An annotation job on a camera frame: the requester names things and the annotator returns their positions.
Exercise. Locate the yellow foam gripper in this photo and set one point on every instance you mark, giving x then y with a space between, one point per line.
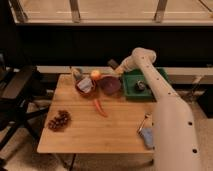
119 70

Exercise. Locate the black eraser block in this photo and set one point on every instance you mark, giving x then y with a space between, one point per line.
113 64

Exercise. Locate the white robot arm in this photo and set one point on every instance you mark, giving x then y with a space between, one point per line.
174 135

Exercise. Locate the purple bowl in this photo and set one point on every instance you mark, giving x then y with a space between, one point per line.
109 85

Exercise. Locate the green plastic tray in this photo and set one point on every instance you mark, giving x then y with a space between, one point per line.
129 80

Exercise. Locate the orange apple fruit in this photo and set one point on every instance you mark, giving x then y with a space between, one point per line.
95 75

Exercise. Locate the red bowl with cloth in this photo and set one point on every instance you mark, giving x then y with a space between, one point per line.
85 86

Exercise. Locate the metal spoon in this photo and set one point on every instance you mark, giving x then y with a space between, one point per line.
147 115

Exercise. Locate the wooden folding table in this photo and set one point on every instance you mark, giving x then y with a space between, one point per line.
88 131

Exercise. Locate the blue sponge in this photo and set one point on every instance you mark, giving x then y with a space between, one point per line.
147 135

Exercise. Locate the bunch of dark grapes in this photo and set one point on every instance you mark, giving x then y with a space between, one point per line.
59 122

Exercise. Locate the black office chair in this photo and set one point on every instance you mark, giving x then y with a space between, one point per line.
17 90

